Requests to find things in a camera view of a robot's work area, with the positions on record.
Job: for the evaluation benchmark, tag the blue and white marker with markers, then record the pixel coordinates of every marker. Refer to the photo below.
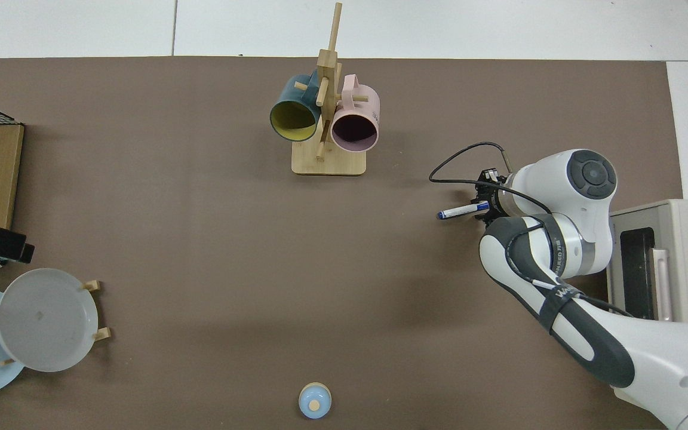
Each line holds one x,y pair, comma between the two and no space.
460,210

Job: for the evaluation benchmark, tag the small blue round bell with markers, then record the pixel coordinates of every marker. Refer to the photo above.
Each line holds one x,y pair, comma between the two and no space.
315,401

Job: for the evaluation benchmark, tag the wooden plate rack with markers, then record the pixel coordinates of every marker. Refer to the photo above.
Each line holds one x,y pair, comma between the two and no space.
92,285

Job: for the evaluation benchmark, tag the brown table cloth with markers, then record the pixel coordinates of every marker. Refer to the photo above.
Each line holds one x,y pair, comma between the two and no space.
200,209

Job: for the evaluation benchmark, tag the dark blue cup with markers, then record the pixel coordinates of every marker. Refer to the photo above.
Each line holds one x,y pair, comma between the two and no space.
290,95

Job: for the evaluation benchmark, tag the pink cup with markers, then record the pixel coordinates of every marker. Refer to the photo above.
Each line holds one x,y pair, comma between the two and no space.
359,107

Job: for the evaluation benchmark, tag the grey plate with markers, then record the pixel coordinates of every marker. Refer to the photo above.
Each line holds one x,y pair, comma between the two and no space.
45,319

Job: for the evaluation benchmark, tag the wooden cup stand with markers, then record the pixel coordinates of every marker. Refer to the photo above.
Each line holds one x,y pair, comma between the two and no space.
329,161

